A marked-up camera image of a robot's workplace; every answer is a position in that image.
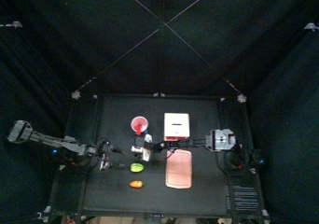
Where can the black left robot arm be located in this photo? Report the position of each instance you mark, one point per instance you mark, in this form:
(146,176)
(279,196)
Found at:
(49,139)

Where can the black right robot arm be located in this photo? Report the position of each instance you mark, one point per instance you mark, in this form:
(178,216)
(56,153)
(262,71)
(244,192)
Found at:
(187,143)

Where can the green toy starfruit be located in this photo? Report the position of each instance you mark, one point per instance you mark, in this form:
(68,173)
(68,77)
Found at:
(136,167)

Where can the red plastic cup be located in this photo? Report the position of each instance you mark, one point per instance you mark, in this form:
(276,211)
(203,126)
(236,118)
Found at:
(139,125)

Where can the wooden box with slot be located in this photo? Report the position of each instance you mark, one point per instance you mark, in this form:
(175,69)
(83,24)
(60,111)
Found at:
(176,125)

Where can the pink plastic tray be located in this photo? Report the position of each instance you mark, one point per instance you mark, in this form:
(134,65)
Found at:
(178,168)

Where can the orange toy fruit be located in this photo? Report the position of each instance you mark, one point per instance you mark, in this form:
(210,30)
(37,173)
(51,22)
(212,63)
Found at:
(135,184)

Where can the white printed label sticker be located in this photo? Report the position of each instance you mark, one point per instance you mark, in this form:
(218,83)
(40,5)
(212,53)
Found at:
(244,198)

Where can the grey frame corner bracket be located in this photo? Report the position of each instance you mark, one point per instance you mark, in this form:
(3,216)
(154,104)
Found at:
(75,94)
(159,94)
(310,26)
(15,24)
(240,98)

